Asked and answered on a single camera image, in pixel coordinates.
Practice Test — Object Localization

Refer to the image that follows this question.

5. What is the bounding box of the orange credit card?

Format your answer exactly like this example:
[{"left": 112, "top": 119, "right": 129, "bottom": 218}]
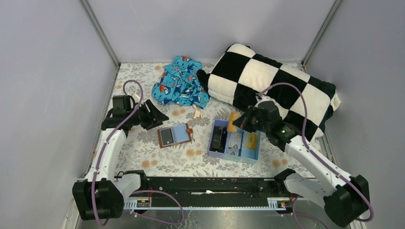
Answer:
[{"left": 227, "top": 112, "right": 242, "bottom": 133}]

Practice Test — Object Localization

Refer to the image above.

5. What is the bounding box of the brown leather card holder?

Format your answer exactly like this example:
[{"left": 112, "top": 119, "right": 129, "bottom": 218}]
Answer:
[{"left": 158, "top": 124, "right": 193, "bottom": 148}]

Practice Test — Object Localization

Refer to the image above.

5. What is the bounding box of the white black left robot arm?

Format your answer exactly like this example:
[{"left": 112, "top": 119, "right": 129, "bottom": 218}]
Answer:
[{"left": 72, "top": 95, "right": 169, "bottom": 221}]

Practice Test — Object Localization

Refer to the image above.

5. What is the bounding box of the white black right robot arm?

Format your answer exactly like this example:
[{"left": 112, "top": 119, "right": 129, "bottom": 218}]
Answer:
[{"left": 233, "top": 101, "right": 373, "bottom": 227}]

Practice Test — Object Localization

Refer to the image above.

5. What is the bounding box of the yellow card in organizer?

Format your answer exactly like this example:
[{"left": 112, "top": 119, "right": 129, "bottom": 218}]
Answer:
[{"left": 244, "top": 132, "right": 258, "bottom": 150}]

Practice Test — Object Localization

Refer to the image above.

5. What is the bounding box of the white black card in organizer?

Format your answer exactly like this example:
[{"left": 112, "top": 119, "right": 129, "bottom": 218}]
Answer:
[{"left": 226, "top": 132, "right": 243, "bottom": 156}]

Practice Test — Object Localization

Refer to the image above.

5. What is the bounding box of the dark grey VIP card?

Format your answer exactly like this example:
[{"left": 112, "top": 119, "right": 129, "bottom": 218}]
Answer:
[{"left": 160, "top": 127, "right": 174, "bottom": 146}]

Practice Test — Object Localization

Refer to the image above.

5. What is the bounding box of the blue three-compartment organizer box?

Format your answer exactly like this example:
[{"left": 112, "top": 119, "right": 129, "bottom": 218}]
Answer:
[{"left": 208, "top": 119, "right": 261, "bottom": 165}]

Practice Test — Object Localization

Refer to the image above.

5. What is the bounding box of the black item in organizer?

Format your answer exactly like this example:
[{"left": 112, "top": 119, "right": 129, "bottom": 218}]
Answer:
[{"left": 209, "top": 126, "right": 228, "bottom": 153}]

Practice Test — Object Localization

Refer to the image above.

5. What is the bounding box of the blue shark print cloth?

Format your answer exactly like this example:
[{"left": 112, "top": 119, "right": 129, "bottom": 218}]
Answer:
[{"left": 151, "top": 56, "right": 210, "bottom": 119}]

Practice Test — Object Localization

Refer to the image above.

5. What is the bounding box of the black white checkered pillow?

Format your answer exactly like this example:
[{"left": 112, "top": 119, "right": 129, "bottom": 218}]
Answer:
[{"left": 198, "top": 43, "right": 341, "bottom": 142}]

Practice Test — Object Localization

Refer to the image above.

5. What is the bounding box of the floral patterned table mat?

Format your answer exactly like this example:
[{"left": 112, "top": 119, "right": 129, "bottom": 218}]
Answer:
[{"left": 92, "top": 62, "right": 330, "bottom": 178}]

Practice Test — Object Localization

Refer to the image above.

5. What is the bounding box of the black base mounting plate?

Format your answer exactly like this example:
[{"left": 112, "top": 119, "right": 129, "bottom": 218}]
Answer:
[{"left": 124, "top": 177, "right": 297, "bottom": 209}]

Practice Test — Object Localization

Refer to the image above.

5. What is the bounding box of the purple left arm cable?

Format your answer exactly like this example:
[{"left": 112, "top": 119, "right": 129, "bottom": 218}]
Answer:
[{"left": 91, "top": 79, "right": 185, "bottom": 228}]

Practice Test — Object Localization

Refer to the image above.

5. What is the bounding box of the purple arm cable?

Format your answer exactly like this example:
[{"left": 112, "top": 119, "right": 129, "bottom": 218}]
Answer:
[
  {"left": 91, "top": 79, "right": 185, "bottom": 228},
  {"left": 259, "top": 82, "right": 374, "bottom": 229}
]

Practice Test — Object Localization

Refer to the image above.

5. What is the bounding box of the aluminium frame rail front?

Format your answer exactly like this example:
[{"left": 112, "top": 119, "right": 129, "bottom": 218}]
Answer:
[{"left": 63, "top": 178, "right": 364, "bottom": 229}]

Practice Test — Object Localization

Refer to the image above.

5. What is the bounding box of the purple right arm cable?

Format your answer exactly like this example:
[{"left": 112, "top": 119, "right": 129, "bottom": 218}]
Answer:
[{"left": 259, "top": 82, "right": 374, "bottom": 229}]

